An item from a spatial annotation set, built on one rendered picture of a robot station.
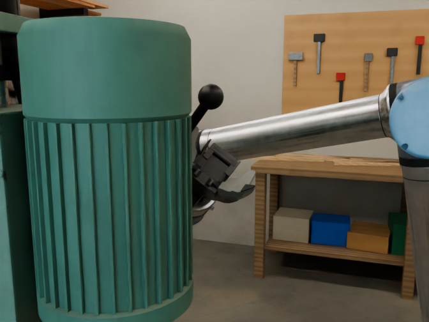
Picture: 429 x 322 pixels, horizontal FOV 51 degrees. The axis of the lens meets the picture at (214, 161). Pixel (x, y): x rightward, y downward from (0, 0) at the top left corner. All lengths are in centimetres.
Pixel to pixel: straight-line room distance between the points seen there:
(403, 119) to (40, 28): 52
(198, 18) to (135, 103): 354
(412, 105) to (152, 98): 43
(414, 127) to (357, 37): 295
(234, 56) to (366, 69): 105
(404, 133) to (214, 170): 32
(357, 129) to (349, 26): 279
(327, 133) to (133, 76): 58
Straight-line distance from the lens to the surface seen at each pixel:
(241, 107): 380
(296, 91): 368
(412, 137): 73
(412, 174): 76
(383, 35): 366
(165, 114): 43
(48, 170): 45
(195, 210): 88
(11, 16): 54
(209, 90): 59
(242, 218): 397
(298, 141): 95
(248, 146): 99
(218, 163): 80
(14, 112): 50
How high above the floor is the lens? 145
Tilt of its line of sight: 10 degrees down
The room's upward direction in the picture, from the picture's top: straight up
